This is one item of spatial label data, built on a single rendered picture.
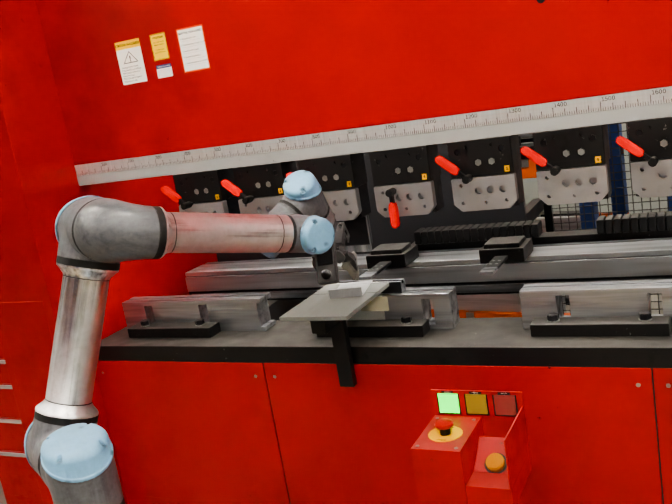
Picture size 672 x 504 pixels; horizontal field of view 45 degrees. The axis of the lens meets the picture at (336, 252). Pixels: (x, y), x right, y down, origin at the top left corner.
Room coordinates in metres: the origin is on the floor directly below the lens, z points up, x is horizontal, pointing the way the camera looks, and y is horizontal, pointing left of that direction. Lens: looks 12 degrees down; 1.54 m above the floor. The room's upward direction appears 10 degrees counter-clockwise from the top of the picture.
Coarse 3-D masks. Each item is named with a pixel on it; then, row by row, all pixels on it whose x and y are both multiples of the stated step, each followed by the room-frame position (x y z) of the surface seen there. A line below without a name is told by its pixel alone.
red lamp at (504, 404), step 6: (498, 396) 1.58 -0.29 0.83; (504, 396) 1.58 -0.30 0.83; (510, 396) 1.57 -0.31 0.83; (498, 402) 1.58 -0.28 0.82; (504, 402) 1.58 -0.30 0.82; (510, 402) 1.57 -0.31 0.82; (498, 408) 1.58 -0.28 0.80; (504, 408) 1.58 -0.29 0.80; (510, 408) 1.57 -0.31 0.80; (498, 414) 1.58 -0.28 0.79; (504, 414) 1.58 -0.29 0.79; (510, 414) 1.57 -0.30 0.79; (516, 414) 1.57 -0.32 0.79
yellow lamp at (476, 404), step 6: (468, 396) 1.61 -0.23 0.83; (474, 396) 1.61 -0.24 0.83; (480, 396) 1.60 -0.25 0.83; (468, 402) 1.61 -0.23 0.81; (474, 402) 1.61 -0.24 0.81; (480, 402) 1.60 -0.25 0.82; (468, 408) 1.61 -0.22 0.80; (474, 408) 1.61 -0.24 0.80; (480, 408) 1.60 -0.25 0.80; (486, 408) 1.59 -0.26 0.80
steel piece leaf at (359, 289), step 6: (342, 288) 2.01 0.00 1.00; (348, 288) 1.93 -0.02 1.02; (354, 288) 1.93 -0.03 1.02; (360, 288) 1.92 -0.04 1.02; (366, 288) 1.98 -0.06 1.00; (330, 294) 1.94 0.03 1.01; (336, 294) 1.94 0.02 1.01; (342, 294) 1.94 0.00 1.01; (348, 294) 1.93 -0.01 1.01; (354, 294) 1.93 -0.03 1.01; (360, 294) 1.92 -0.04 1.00
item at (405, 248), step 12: (372, 252) 2.25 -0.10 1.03; (384, 252) 2.23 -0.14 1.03; (396, 252) 2.21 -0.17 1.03; (408, 252) 2.22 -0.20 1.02; (372, 264) 2.24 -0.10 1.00; (384, 264) 2.18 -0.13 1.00; (396, 264) 2.20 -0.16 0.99; (408, 264) 2.21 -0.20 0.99; (360, 276) 2.10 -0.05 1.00; (372, 276) 2.09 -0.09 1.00
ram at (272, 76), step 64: (64, 0) 2.37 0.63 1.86; (128, 0) 2.27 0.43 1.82; (192, 0) 2.18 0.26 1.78; (256, 0) 2.09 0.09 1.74; (320, 0) 2.01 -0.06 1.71; (384, 0) 1.94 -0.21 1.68; (448, 0) 1.87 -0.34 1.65; (512, 0) 1.80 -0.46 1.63; (576, 0) 1.74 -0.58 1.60; (640, 0) 1.68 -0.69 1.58; (64, 64) 2.40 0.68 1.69; (256, 64) 2.11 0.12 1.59; (320, 64) 2.02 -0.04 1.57; (384, 64) 1.95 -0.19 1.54; (448, 64) 1.87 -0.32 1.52; (512, 64) 1.81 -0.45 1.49; (576, 64) 1.75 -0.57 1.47; (640, 64) 1.69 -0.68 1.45; (128, 128) 2.31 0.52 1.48; (192, 128) 2.21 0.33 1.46; (256, 128) 2.12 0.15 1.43; (320, 128) 2.04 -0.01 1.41; (512, 128) 1.82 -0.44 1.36
